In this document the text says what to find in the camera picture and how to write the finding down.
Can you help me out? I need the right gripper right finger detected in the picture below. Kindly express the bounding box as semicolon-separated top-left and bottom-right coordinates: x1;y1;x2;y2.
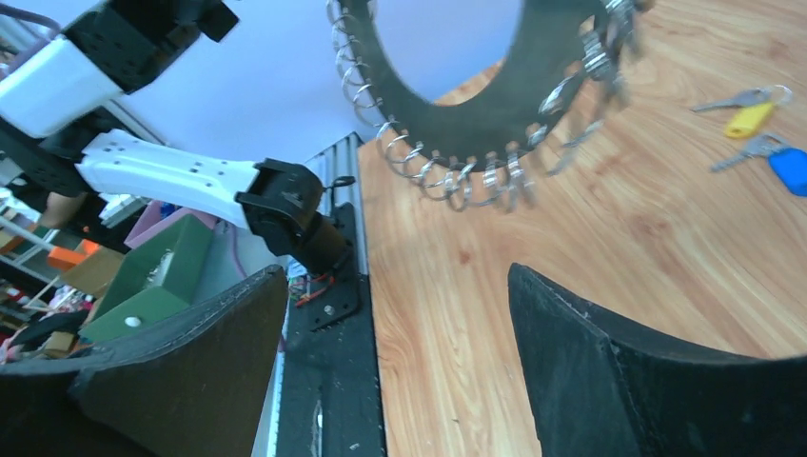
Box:
507;264;806;456

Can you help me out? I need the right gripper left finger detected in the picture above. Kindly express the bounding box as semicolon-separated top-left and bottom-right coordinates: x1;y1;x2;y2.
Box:
1;266;287;456

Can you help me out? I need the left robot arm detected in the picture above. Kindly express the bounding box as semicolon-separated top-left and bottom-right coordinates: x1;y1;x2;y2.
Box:
1;1;358;278

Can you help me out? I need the green box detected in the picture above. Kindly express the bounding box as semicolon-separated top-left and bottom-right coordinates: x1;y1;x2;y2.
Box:
79;215;213;343

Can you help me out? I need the blue tag key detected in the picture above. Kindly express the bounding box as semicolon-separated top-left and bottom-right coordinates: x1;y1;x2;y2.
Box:
710;133;806;198

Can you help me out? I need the yellow tag key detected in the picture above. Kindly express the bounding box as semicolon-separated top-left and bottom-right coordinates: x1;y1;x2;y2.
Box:
690;85;793;139

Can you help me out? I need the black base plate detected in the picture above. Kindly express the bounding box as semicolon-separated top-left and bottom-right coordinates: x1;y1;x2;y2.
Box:
276;204;386;457

